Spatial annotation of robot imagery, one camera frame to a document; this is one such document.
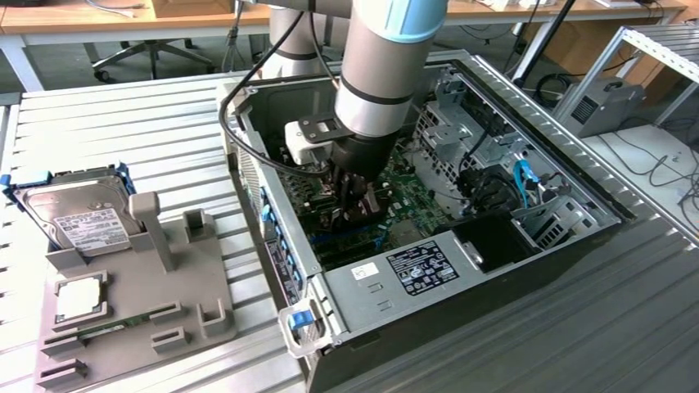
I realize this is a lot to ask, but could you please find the green RAM stick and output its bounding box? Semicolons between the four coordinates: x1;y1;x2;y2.
74;312;153;341

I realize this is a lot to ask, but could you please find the silver power supply unit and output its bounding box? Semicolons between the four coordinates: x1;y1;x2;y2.
320;230;488;333

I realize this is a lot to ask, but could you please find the blue disk wire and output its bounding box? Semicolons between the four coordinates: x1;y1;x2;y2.
510;158;541;210

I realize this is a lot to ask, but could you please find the graphics card with metal bracket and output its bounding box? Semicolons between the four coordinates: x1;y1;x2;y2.
321;190;394;237

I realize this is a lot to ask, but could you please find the open black PC case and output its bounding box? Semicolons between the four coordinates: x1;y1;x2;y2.
214;48;640;393

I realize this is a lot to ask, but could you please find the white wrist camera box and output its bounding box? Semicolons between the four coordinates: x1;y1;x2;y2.
282;116;357;167

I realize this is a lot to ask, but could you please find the black wire bundle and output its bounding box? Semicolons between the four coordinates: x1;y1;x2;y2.
456;166;518;215

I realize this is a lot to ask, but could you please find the white case handle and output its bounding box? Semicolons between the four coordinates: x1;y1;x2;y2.
276;297;334;360

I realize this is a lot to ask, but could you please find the brown cardboard box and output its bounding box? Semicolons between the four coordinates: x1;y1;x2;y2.
152;0;237;19

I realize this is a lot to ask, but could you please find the black stand pole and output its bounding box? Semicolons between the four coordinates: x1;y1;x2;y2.
509;0;578;89

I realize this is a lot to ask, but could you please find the hard drive in blue caddy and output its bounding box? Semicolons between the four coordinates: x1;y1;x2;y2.
0;162;136;208

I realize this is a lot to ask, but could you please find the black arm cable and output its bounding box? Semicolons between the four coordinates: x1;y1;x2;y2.
216;0;350;178

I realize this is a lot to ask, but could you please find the silver hard disk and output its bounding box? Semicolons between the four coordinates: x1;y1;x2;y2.
10;176;137;258

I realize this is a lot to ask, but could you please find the silver disk bay cage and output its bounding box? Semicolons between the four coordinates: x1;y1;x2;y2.
418;65;533;206

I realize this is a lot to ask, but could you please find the green motherboard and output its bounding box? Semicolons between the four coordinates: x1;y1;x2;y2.
274;134;454;273

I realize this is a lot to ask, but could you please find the blue expansion slot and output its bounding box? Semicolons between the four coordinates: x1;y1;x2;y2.
308;228;356;244

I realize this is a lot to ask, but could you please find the grey controller box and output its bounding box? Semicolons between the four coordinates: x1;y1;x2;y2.
566;79;648;138

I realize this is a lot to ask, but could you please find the silver chipset heatsink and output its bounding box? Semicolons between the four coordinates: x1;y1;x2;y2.
388;220;430;243

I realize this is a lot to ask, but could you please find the grey plastic parts rack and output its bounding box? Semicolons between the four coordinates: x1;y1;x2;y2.
33;191;240;391

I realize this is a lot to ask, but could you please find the silver disk bay bracket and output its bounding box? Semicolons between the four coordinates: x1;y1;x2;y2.
510;194;602;252

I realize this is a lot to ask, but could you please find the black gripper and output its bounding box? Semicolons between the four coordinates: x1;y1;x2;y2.
328;133;394;183

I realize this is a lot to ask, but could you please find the silver CPU chip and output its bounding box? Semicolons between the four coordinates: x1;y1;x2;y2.
54;277;106;319

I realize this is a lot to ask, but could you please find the grey hanging cable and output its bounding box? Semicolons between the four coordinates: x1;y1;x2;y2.
220;0;244;74

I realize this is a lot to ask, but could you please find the aluminium slat frame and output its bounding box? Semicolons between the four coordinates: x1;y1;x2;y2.
550;22;699;128

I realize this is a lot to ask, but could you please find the office chair base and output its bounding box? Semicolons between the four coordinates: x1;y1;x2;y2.
89;38;217;82

